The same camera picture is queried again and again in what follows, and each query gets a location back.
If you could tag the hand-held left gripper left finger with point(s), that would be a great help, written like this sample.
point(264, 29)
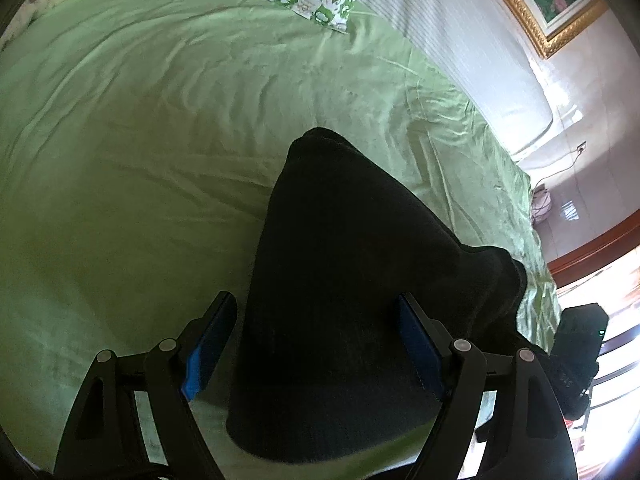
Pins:
point(207, 355)

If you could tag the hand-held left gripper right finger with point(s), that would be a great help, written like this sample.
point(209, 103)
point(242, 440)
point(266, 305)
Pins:
point(422, 355)

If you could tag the dark navy pants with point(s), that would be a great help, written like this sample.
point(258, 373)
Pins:
point(360, 285)

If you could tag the light green bed sheet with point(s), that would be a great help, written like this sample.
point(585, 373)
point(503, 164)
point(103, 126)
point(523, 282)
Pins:
point(150, 160)

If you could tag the white striped padded headboard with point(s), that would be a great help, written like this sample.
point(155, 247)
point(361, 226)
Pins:
point(460, 50)

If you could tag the gold framed painting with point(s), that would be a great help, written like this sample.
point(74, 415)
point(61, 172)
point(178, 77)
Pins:
point(545, 5)

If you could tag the wooden door frame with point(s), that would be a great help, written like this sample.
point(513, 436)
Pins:
point(595, 255)

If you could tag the white wall socket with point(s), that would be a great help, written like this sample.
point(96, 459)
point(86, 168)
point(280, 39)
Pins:
point(580, 148)

